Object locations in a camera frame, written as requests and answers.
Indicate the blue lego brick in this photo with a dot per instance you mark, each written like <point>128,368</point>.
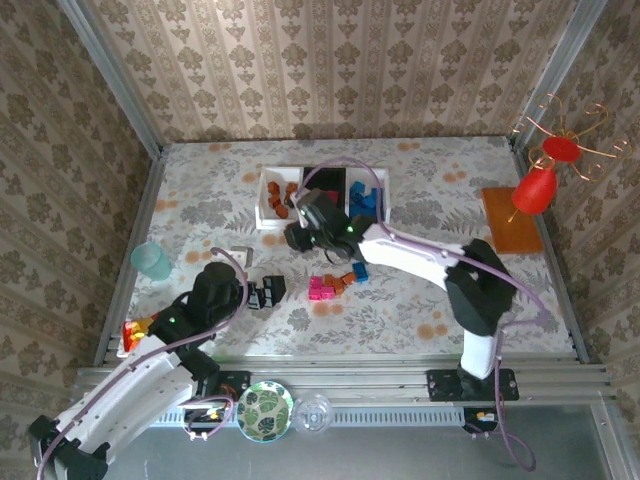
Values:
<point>360,272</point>
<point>370,200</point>
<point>357,190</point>
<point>357,210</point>

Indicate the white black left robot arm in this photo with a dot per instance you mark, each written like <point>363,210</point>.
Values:
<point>130,390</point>

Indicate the red yellow translucent object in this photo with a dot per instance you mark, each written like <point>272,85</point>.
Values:
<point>135,332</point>

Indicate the pink lego brick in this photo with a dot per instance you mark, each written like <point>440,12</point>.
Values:
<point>327,294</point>
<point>315,284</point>
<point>333,195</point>
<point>315,296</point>

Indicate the grey metal shelf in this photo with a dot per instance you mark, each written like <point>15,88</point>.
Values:
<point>350,455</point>

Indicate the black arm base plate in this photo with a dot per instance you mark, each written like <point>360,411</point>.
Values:
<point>240,380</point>
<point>440,382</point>

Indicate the aluminium corner post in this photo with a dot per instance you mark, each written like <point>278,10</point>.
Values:
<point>554,75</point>
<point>112,75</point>

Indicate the teal plastic cup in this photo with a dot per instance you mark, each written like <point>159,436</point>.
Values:
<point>150,260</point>

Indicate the orange wooden board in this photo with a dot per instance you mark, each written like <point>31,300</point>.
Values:
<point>515,230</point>

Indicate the aluminium side rail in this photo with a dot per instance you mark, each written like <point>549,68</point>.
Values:
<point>142,210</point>
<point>559,280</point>

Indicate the clear plastic cup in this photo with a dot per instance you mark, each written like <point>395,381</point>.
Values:
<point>312,414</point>

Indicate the red disc ornament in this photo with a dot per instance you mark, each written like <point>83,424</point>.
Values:
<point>562,149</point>

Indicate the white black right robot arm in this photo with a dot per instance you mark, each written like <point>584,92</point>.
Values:
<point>410,255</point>

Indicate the red cone ornament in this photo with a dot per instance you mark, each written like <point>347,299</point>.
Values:
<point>534,192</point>

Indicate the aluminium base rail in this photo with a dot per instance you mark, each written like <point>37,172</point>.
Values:
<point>350,380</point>

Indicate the leaf pattern bowl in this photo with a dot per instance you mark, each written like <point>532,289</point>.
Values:
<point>265,411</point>

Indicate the black rectangular container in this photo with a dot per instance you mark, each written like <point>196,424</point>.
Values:
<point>325,177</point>

